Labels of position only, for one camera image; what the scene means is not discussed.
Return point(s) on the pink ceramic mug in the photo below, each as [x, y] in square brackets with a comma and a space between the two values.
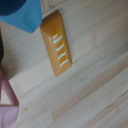
[6, 116]

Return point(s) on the orange bar with white stripes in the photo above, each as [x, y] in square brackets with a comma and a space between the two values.
[56, 43]

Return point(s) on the blue ceramic mug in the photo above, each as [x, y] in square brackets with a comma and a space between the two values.
[23, 16]

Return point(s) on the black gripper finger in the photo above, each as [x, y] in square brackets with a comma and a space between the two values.
[1, 50]

